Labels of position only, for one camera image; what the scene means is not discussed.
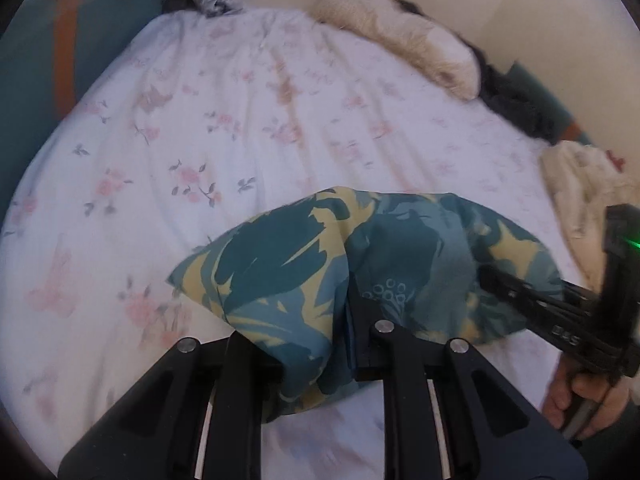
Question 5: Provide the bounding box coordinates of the white floral bed sheet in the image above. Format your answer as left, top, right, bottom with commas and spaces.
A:
0, 7, 603, 480

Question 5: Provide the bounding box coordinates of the teal cushion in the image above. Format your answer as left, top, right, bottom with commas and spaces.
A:
510, 60, 597, 145

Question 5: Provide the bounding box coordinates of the person's right hand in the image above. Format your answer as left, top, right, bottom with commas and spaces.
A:
542, 359, 634, 441

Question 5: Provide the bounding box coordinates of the cream patterned pillow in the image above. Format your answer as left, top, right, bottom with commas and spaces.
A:
312, 0, 479, 102

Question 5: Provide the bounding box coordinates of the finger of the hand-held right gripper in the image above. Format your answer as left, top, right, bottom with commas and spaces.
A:
477, 264, 601, 333

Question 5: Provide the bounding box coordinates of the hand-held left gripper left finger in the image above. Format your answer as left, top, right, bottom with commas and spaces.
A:
57, 336, 287, 480

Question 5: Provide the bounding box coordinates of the teal padded bed board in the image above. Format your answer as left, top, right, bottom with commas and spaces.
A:
0, 0, 167, 223

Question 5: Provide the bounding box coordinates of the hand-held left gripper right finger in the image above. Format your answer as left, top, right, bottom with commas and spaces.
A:
349, 280, 589, 480

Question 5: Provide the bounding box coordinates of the dark clothing pile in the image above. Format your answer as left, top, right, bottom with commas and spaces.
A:
390, 0, 576, 142

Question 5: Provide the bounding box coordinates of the cream bear print duvet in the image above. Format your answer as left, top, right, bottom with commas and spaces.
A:
540, 140, 628, 293

